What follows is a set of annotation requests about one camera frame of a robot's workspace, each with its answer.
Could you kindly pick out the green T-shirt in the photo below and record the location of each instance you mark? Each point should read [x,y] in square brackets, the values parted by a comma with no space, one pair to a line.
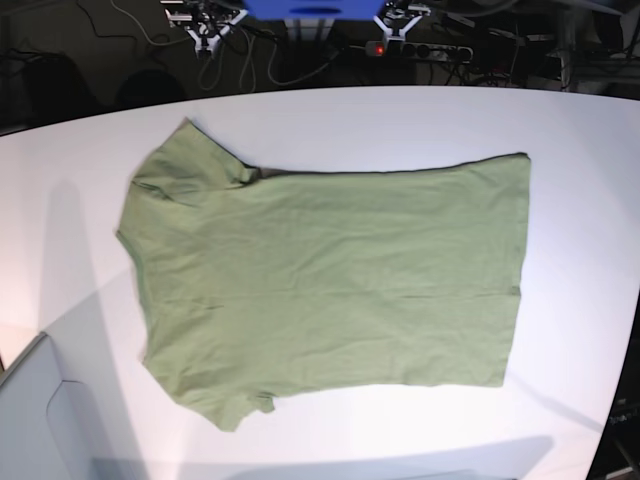
[256,287]

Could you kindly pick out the white power strip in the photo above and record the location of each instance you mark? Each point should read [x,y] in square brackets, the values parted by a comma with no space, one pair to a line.
[439,53]

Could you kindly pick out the blue box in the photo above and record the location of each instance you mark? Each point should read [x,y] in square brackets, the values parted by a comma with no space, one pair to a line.
[320,9]

